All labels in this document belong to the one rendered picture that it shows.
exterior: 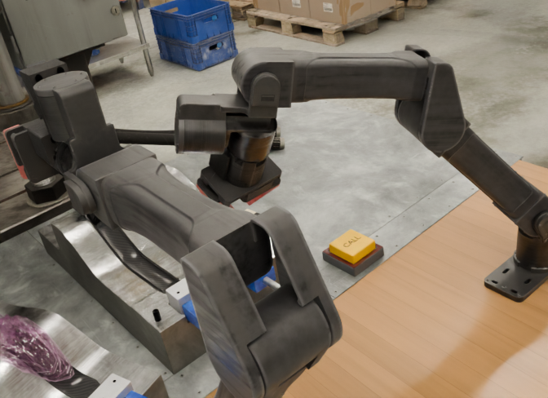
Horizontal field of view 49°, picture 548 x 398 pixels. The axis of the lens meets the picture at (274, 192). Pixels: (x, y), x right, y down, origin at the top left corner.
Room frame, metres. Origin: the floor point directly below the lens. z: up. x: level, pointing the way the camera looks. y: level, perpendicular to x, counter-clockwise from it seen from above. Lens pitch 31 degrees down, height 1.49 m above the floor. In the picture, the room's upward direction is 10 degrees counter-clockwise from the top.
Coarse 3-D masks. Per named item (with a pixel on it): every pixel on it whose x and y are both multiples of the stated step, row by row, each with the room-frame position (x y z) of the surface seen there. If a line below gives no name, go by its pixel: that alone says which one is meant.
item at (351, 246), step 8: (352, 232) 0.91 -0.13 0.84; (336, 240) 0.89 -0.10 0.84; (344, 240) 0.89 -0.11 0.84; (352, 240) 0.88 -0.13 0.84; (360, 240) 0.88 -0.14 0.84; (368, 240) 0.87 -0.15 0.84; (336, 248) 0.87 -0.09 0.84; (344, 248) 0.86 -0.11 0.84; (352, 248) 0.86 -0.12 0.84; (360, 248) 0.85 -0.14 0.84; (368, 248) 0.86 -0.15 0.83; (344, 256) 0.85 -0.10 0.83; (352, 256) 0.84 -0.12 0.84; (360, 256) 0.85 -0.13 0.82
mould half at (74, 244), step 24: (168, 168) 1.10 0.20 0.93; (72, 216) 0.97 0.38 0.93; (48, 240) 1.02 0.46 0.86; (72, 240) 0.90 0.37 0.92; (96, 240) 0.91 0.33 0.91; (144, 240) 0.91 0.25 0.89; (72, 264) 0.94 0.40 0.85; (96, 264) 0.86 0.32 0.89; (120, 264) 0.86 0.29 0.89; (168, 264) 0.84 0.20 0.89; (96, 288) 0.86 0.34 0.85; (120, 288) 0.80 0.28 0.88; (144, 288) 0.78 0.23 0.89; (264, 288) 0.78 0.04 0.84; (120, 312) 0.79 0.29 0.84; (144, 312) 0.72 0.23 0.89; (168, 312) 0.71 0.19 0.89; (144, 336) 0.72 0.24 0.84; (168, 336) 0.67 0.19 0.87; (192, 336) 0.69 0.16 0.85; (168, 360) 0.67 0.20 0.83; (192, 360) 0.69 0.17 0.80
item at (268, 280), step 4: (272, 268) 0.76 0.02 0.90; (268, 272) 0.75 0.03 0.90; (272, 272) 0.76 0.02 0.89; (264, 276) 0.75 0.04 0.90; (268, 276) 0.75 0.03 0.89; (272, 276) 0.75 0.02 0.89; (260, 280) 0.74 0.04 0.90; (264, 280) 0.74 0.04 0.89; (268, 280) 0.74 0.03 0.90; (272, 280) 0.75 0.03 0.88; (252, 284) 0.74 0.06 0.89; (256, 284) 0.73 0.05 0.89; (260, 284) 0.74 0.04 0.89; (264, 284) 0.74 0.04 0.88; (268, 284) 0.73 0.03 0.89; (272, 284) 0.73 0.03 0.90; (276, 284) 0.72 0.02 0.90; (252, 288) 0.74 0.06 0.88; (256, 288) 0.73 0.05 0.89; (260, 288) 0.74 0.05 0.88; (272, 288) 0.72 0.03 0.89; (276, 288) 0.72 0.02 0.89; (256, 292) 0.73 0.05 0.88
